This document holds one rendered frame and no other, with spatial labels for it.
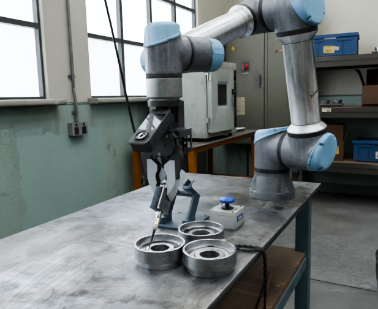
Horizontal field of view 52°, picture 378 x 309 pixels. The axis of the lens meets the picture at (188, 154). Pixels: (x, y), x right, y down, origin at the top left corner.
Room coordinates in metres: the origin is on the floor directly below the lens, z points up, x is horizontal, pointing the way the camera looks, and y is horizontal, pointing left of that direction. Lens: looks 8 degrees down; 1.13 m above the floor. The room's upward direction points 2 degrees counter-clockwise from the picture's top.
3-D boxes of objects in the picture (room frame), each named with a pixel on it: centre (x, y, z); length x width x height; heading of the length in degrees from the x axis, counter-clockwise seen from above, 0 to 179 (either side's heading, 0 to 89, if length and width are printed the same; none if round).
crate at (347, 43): (4.18, -1.51, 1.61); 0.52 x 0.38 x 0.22; 64
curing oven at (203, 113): (3.45, -0.09, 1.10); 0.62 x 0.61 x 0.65; 151
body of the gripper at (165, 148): (0.83, 0.04, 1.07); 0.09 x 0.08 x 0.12; 152
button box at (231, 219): (1.00, -0.10, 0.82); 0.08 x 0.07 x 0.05; 151
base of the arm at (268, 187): (1.29, -0.28, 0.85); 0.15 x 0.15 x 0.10
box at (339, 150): (4.16, -1.48, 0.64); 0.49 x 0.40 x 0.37; 66
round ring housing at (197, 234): (0.86, -0.02, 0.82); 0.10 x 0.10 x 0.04
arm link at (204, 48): (0.91, -0.02, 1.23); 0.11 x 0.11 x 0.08; 42
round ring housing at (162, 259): (0.77, 0.06, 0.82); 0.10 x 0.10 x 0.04
